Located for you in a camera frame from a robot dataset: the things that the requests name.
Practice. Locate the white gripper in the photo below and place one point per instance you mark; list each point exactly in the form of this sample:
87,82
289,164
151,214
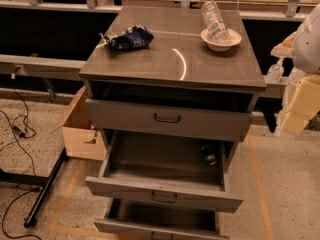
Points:
308,47

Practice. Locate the clear plastic water bottle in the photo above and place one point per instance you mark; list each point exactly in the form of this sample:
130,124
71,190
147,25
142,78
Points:
214,21

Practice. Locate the clear soap dispenser bottle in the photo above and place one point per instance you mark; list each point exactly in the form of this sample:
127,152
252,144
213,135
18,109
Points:
275,72

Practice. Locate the white paper bowl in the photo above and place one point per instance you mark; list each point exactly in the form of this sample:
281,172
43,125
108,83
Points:
222,45

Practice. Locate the top grey drawer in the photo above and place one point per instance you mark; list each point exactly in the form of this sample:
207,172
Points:
165,120

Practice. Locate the dark can in drawer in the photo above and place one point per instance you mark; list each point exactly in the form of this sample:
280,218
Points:
209,154

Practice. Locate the grey metal drawer cabinet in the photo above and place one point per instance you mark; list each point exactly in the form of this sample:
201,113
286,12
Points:
177,69

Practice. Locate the middle open grey drawer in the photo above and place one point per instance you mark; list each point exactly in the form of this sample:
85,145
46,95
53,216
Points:
166,171

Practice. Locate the open grey drawer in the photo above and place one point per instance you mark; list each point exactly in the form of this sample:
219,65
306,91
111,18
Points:
166,171
153,222

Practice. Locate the crumpled blue chip bag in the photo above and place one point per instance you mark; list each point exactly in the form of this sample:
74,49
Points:
134,37

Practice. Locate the bottom open grey drawer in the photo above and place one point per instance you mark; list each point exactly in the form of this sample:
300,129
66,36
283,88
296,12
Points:
153,222

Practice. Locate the cardboard box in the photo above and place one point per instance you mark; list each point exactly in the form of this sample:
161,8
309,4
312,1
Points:
81,138

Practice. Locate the black metal stand leg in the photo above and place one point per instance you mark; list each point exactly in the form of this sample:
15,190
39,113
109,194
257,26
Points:
44,183

